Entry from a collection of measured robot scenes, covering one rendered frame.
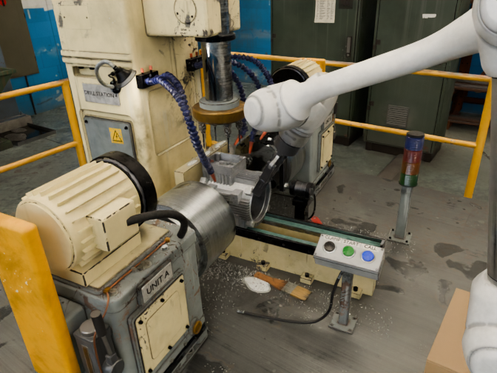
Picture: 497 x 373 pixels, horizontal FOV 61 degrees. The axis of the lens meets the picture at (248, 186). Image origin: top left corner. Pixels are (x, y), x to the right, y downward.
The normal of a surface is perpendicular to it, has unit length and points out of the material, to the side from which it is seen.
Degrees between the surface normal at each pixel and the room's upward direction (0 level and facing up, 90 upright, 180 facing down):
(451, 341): 4
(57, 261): 90
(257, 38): 90
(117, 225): 90
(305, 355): 0
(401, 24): 90
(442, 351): 4
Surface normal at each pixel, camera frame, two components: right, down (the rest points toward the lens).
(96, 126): -0.46, 0.41
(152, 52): 0.89, 0.18
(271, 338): -0.03, -0.89
